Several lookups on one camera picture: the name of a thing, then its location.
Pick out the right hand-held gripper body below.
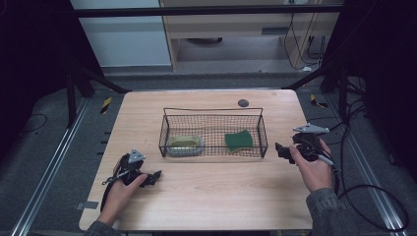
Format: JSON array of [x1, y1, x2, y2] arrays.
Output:
[[291, 123, 330, 162]]

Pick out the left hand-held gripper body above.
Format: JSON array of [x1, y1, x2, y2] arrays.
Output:
[[112, 148, 147, 188]]

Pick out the green soap dish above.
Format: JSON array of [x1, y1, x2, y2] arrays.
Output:
[[166, 135, 205, 157]]

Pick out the yellow and green sponge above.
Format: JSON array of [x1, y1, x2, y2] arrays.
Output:
[[224, 129, 254, 153]]

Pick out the black wire mesh basket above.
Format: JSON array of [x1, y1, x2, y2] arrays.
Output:
[[158, 107, 269, 159]]

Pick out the person's right hand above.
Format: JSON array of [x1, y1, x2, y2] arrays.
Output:
[[288, 139, 333, 194]]

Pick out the person's left hand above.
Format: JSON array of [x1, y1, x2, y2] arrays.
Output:
[[97, 159, 149, 227]]

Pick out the yellow and black floor tape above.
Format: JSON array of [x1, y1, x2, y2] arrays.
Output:
[[99, 96, 113, 115], [309, 93, 329, 109]]

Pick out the grey tape strip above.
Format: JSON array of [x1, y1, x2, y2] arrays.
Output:
[[75, 201, 99, 210]]

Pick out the black metal stand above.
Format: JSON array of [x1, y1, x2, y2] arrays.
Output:
[[64, 60, 132, 130], [281, 57, 351, 123]]

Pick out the black curtain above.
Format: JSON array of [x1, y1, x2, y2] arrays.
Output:
[[323, 0, 417, 181], [0, 0, 105, 158]]

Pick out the wooden cabinet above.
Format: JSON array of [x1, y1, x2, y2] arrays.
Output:
[[158, 0, 345, 72]]

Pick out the white cabinet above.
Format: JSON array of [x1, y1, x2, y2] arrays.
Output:
[[70, 0, 173, 69]]

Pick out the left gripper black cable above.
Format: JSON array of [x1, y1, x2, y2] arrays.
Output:
[[99, 152, 130, 212]]

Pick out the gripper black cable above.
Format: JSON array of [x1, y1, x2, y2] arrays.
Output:
[[99, 152, 130, 212], [314, 152, 342, 198]]

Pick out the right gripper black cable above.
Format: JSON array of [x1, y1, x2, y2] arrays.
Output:
[[314, 152, 342, 198]]

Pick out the aluminium floor rail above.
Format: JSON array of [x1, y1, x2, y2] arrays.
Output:
[[9, 97, 90, 236], [328, 97, 410, 236]]

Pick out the looped black floor cable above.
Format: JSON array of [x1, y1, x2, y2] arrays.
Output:
[[308, 97, 411, 233]]

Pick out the thin black floor cable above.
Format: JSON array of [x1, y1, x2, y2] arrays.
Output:
[[18, 112, 49, 136]]

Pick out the hanging black cables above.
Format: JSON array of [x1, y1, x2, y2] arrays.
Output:
[[282, 12, 328, 72]]

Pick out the black horizontal frame bar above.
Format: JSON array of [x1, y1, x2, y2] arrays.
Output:
[[72, 4, 345, 20]]

